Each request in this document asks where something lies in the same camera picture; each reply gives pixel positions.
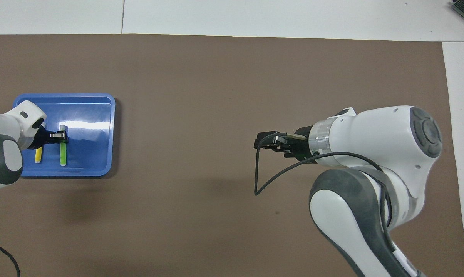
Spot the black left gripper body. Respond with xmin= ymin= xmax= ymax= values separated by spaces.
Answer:
xmin=27 ymin=125 xmax=52 ymax=150

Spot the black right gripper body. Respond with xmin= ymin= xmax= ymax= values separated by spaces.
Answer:
xmin=283 ymin=125 xmax=317 ymax=162

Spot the green highlighter pen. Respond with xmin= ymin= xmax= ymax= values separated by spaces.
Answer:
xmin=59 ymin=125 xmax=69 ymax=167

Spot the blue plastic tray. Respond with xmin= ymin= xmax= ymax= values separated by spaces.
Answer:
xmin=12 ymin=93 xmax=116 ymax=177

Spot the brown table mat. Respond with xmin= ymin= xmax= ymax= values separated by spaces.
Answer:
xmin=0 ymin=34 xmax=464 ymax=277

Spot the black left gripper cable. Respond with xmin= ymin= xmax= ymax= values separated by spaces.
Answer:
xmin=0 ymin=239 xmax=21 ymax=277

